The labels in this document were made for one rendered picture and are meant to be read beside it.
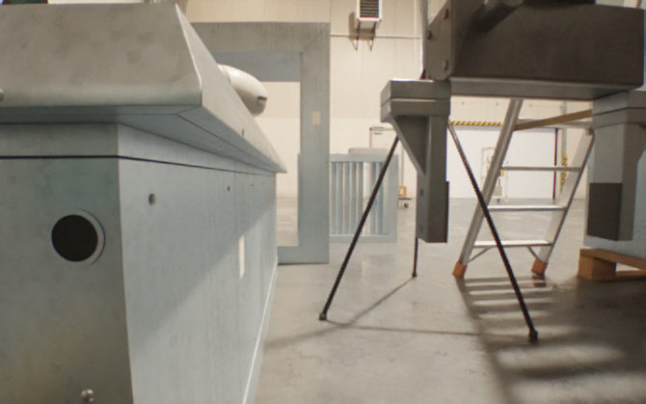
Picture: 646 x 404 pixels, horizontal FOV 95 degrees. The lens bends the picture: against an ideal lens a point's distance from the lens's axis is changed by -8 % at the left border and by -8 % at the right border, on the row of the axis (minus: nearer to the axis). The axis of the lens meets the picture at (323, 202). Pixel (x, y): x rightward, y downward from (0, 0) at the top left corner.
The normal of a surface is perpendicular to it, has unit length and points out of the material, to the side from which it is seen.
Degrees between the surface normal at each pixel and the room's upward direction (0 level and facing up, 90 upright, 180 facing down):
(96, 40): 67
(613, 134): 90
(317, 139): 90
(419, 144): 90
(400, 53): 90
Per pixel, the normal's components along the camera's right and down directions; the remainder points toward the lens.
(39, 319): 0.09, 0.07
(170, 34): 0.08, -0.32
